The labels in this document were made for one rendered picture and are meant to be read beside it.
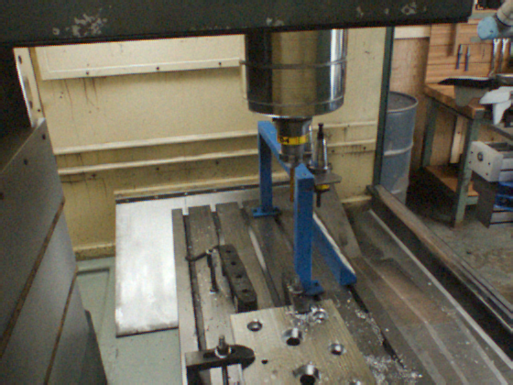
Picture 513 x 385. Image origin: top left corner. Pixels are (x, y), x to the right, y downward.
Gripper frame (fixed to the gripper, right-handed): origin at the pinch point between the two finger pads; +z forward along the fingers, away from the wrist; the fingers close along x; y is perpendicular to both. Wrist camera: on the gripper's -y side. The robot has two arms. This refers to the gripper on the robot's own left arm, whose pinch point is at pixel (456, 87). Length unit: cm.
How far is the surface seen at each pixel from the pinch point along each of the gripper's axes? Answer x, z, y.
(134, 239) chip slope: 69, 77, 67
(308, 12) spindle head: -23.0, 33.0, -15.6
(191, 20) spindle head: -24, 46, -15
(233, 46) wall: 90, 36, 3
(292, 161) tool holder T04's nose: -12.4, 32.8, 7.3
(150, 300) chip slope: 46, 70, 78
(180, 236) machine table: 49, 58, 55
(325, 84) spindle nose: -17.7, 29.3, -5.8
